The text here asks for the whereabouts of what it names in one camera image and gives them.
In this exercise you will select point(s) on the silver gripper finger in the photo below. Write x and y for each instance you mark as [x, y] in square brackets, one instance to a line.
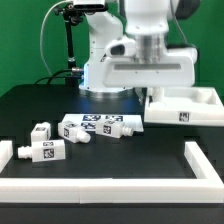
[156, 94]

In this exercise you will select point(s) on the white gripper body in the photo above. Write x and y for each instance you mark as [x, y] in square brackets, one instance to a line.
[147, 62]

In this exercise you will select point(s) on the black camera stand pole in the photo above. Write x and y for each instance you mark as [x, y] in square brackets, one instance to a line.
[71, 18]

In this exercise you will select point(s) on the white paper marker sheet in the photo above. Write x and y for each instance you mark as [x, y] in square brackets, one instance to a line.
[88, 120]

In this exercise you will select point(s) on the white U-shaped fence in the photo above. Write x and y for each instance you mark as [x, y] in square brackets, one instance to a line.
[205, 187]

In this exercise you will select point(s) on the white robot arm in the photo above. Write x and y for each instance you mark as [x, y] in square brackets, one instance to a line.
[110, 20]

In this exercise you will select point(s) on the white square tabletop part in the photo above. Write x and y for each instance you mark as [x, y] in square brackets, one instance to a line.
[200, 106]

